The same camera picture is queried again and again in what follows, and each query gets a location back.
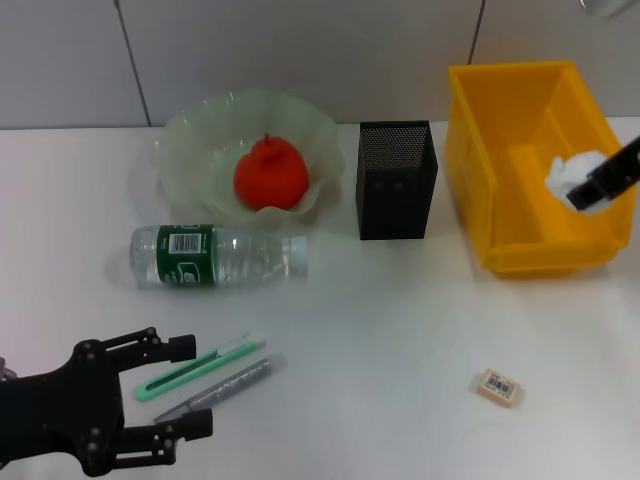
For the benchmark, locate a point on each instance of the yellow plastic bin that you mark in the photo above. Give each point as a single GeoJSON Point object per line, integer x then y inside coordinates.
{"type": "Point", "coordinates": [520, 150]}

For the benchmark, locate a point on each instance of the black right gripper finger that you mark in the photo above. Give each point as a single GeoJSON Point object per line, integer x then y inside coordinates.
{"type": "Point", "coordinates": [610, 172]}

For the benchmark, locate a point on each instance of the pale green glass fruit bowl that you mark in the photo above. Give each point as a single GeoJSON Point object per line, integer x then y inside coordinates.
{"type": "Point", "coordinates": [200, 145]}

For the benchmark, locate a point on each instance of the orange fruit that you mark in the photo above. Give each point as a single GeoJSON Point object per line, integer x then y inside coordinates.
{"type": "Point", "coordinates": [270, 175]}

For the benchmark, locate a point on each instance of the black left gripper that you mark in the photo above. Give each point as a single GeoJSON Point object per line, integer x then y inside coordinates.
{"type": "Point", "coordinates": [55, 415]}

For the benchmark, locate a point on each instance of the beige eraser with barcode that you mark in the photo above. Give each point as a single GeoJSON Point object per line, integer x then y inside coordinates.
{"type": "Point", "coordinates": [500, 387]}

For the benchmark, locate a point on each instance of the white paper ball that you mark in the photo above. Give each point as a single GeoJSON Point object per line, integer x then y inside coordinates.
{"type": "Point", "coordinates": [567, 172]}

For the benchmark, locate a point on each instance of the silver marker pen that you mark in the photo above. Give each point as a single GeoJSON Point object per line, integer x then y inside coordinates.
{"type": "Point", "coordinates": [240, 375]}

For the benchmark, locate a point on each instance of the black mesh pen holder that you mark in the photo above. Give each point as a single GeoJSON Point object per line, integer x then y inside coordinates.
{"type": "Point", "coordinates": [395, 210]}

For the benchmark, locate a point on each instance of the clear green-label water bottle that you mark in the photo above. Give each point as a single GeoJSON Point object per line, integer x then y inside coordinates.
{"type": "Point", "coordinates": [185, 255]}

